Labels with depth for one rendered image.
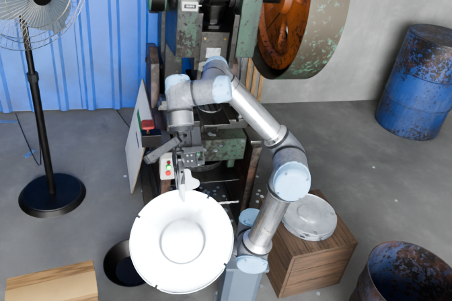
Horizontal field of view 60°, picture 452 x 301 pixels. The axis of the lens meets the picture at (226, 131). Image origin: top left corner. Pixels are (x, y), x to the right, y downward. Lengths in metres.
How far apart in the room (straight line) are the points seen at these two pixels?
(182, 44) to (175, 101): 0.78
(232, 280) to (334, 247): 0.56
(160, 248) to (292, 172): 0.45
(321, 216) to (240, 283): 0.58
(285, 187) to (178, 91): 0.45
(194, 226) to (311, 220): 1.06
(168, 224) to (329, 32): 1.07
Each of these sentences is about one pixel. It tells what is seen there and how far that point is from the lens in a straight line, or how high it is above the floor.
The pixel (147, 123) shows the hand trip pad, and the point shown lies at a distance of 1.95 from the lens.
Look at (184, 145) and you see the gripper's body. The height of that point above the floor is 1.17.
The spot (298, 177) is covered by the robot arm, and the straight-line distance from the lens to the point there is 1.25.
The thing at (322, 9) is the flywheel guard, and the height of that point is 1.40.
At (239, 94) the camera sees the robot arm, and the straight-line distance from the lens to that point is 1.26.
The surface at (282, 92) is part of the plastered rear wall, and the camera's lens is 3.80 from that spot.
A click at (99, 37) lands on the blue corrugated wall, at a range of 3.19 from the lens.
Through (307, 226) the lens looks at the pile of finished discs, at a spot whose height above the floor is 0.40.
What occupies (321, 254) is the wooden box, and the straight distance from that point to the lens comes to 2.09.
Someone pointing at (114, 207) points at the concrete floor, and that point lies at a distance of 2.58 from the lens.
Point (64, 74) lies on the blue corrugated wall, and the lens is 3.32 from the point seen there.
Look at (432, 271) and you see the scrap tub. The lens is 2.18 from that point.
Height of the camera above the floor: 1.85
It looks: 34 degrees down
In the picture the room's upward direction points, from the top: 8 degrees clockwise
